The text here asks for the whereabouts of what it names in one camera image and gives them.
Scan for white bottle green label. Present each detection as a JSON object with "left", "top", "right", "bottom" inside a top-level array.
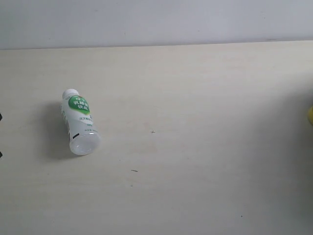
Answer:
[{"left": 61, "top": 89, "right": 101, "bottom": 156}]

